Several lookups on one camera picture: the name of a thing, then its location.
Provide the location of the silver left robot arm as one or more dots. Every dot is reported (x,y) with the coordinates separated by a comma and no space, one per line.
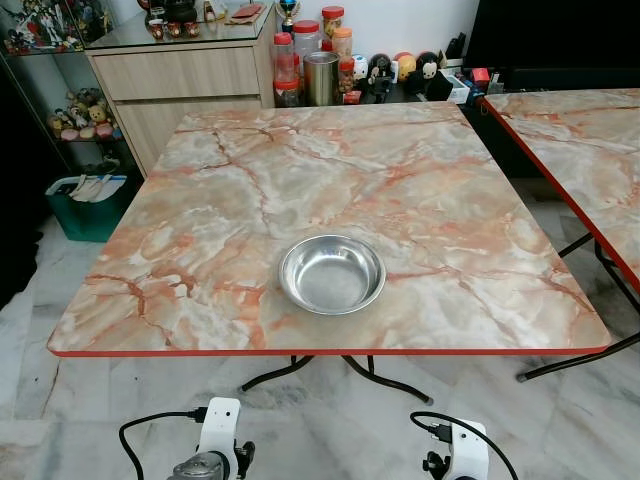
(200,468)

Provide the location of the black metal table leg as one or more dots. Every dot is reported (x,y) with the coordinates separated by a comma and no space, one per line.
(390,383)
(278,374)

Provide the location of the stainless steel bowl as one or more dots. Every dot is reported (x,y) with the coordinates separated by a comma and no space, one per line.
(332,275)

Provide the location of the teal plastic bin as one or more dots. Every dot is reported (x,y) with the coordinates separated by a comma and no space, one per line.
(90,218)

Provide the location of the white cardboard box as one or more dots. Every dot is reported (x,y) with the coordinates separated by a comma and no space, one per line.
(456,87)

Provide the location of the pile of small plush toys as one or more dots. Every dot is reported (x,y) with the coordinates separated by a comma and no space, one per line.
(85,115)

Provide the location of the stainless steel tumbler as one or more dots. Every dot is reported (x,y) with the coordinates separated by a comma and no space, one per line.
(321,80)

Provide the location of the light wooden drawer cabinet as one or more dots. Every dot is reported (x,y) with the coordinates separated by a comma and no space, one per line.
(170,75)

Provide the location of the tall red-lid plastic jar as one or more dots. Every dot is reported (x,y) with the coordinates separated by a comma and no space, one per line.
(286,70)

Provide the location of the small red box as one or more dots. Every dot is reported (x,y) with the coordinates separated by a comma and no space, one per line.
(480,76)

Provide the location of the black mouse plush toy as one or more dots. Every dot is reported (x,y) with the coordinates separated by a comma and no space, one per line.
(428,72)

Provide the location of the black and white figurine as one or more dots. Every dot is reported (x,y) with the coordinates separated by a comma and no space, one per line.
(380,75)

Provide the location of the small red snack jar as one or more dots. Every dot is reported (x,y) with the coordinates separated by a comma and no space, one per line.
(347,78)

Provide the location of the round orange plush toy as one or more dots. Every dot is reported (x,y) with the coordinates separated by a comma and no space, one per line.
(405,65)

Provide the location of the small white figurine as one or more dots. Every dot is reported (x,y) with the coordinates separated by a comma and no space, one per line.
(360,67)

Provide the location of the wide red-lid plastic jar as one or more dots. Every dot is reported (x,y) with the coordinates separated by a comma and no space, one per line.
(307,40)

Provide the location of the clear jar with orange contents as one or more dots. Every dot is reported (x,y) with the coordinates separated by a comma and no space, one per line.
(343,42)

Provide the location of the reddish brown tray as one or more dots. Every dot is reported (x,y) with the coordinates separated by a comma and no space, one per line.
(245,13)

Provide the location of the small trophy cup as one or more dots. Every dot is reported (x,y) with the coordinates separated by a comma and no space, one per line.
(288,12)

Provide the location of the black flat television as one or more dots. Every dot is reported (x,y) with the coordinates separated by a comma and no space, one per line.
(550,30)

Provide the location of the dark teapot set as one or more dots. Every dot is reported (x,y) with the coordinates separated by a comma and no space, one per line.
(172,15)

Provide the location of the model robot figures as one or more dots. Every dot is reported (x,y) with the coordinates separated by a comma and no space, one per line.
(50,25)

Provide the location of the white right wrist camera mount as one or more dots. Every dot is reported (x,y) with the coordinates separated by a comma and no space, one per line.
(468,450)

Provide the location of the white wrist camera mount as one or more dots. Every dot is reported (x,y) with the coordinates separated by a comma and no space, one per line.
(468,450)
(220,420)

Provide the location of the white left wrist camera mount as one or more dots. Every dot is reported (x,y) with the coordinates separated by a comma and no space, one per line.
(220,420)

